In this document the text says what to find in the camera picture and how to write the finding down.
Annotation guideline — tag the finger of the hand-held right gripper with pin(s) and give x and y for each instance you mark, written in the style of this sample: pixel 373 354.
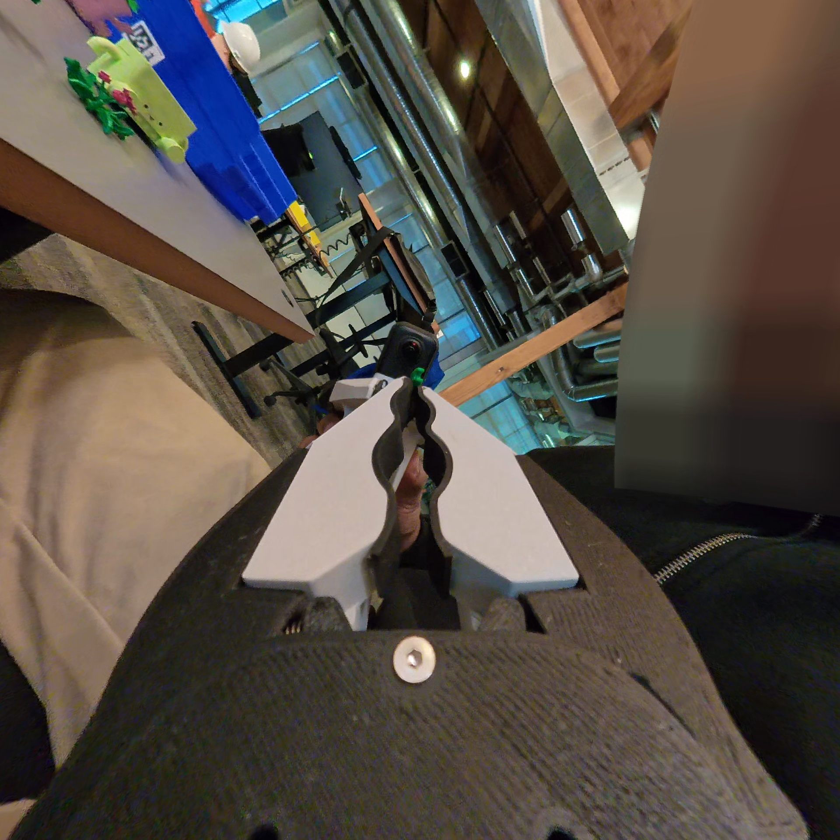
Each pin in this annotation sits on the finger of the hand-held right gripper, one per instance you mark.
pixel 361 394

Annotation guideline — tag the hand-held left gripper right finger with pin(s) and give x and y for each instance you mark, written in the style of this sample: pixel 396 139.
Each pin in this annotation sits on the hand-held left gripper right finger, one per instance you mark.
pixel 505 525

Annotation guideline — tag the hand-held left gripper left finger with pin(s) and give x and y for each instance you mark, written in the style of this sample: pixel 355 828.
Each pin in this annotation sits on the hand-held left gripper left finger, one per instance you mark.
pixel 315 525

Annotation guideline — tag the person's right hand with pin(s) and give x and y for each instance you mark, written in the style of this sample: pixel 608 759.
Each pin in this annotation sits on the person's right hand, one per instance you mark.
pixel 410 499

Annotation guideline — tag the black table leg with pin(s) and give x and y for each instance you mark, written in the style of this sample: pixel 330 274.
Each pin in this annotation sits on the black table leg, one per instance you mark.
pixel 262 351

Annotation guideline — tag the wooden ceiling beam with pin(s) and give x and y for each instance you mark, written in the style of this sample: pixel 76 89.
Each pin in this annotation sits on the wooden ceiling beam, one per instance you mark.
pixel 538 344

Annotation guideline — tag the yellow box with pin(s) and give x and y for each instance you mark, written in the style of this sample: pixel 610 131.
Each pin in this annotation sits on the yellow box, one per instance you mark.
pixel 298 213

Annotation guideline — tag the cluster of silver pipes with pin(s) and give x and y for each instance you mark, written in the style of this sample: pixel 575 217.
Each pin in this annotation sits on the cluster of silver pipes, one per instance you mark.
pixel 594 358

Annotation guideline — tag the black monitor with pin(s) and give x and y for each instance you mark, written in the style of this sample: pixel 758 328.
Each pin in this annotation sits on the black monitor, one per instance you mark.
pixel 315 170

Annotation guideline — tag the person's left leg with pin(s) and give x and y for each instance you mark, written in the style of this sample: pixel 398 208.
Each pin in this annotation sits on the person's left leg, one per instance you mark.
pixel 98 459

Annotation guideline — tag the ceiling light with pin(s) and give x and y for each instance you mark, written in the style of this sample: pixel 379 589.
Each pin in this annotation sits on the ceiling light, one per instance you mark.
pixel 464 69

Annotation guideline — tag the blue plastic bin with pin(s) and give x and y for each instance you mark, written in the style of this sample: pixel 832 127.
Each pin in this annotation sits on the blue plastic bin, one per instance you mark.
pixel 216 118

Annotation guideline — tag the white hard hat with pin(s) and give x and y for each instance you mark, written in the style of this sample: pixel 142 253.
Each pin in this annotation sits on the white hard hat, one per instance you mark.
pixel 241 43

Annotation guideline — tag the lime green toy figure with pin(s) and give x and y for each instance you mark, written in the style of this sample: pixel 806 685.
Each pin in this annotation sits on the lime green toy figure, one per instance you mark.
pixel 148 98

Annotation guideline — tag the toy bush with pink flowers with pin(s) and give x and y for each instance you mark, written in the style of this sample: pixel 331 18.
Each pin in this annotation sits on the toy bush with pink flowers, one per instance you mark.
pixel 105 105

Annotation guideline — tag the wooden desk with black frame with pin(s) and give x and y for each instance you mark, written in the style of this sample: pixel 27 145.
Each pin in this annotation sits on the wooden desk with black frame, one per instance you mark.
pixel 400 269

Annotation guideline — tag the silver round duct pipe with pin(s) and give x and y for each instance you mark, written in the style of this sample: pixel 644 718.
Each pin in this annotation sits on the silver round duct pipe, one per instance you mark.
pixel 426 85
pixel 387 144

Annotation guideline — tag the rectangular silver air duct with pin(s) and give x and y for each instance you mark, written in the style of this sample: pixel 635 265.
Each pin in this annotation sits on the rectangular silver air duct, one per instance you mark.
pixel 577 131

